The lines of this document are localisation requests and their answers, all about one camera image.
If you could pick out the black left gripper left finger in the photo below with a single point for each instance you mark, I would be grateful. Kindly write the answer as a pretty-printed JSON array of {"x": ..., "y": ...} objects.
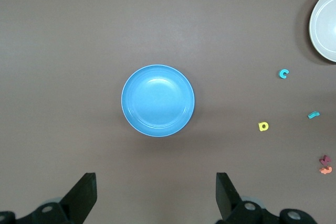
[{"x": 71, "y": 208}]

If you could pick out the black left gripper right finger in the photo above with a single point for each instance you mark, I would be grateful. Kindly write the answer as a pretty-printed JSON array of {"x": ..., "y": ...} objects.
[{"x": 236, "y": 213}]

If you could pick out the yellow foam letter a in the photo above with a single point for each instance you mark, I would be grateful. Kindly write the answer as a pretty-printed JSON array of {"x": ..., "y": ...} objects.
[{"x": 260, "y": 129}]

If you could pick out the teal foam letter r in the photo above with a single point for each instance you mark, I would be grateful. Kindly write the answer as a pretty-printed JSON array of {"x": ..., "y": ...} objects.
[{"x": 313, "y": 115}]

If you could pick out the teal foam letter c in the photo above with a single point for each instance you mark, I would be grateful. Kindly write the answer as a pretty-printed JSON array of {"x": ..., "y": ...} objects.
[{"x": 280, "y": 73}]

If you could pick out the orange wavy foam letter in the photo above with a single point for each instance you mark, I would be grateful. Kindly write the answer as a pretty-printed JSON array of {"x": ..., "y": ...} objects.
[{"x": 325, "y": 170}]

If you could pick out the maroon foam letter k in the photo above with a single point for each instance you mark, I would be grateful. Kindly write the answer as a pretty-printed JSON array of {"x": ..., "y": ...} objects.
[{"x": 325, "y": 160}]

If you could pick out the blue plate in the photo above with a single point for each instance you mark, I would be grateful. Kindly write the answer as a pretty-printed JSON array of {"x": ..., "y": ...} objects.
[{"x": 157, "y": 103}]

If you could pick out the brown table cover sheet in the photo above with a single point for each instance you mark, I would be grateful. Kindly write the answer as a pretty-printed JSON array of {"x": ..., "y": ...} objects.
[{"x": 78, "y": 24}]

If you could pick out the beige plate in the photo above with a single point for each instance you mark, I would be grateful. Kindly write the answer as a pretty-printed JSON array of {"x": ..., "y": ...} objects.
[{"x": 325, "y": 24}]

